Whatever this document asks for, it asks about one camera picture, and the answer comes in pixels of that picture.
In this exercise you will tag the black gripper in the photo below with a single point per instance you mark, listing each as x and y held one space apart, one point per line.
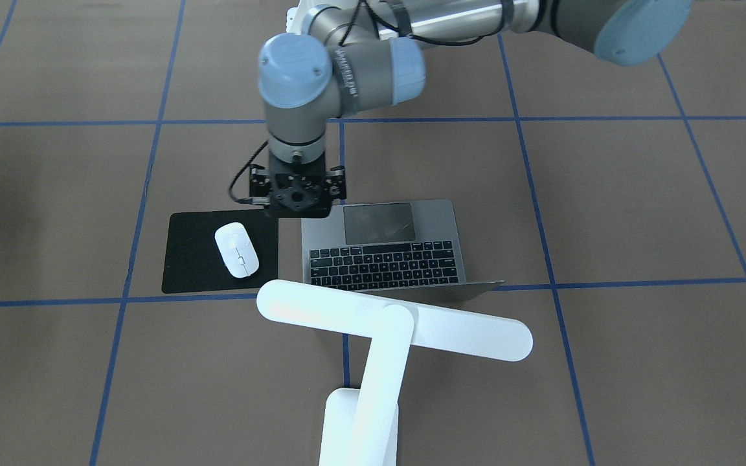
258 182

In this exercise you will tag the white computer mouse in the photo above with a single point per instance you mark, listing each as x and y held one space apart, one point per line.
236 250

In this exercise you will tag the black mouse pad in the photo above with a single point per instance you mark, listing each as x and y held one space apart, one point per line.
193 263

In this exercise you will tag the grey laptop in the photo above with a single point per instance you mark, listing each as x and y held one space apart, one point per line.
408 250

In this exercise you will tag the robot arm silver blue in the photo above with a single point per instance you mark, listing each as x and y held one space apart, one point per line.
339 58

